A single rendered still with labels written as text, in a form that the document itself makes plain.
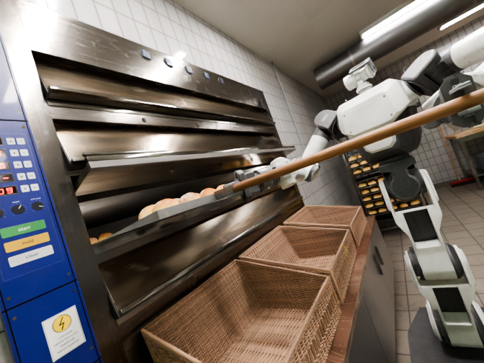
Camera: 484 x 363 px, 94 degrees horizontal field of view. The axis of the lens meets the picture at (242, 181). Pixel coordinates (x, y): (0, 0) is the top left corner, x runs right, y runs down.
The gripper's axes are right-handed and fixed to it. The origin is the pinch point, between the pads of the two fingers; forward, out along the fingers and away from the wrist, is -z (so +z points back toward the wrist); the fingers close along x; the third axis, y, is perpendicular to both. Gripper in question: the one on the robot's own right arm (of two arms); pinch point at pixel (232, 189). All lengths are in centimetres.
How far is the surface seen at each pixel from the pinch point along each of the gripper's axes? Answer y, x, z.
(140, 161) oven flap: -8.0, 20.6, -27.2
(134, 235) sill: -19.0, -4.1, -37.3
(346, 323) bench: 5, -62, 23
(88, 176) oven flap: -3.4, 18.8, -43.0
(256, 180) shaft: 11.1, 0.0, 4.9
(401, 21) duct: -68, 126, 295
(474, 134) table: -99, -35, 429
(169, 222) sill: -28.1, -3.9, -23.2
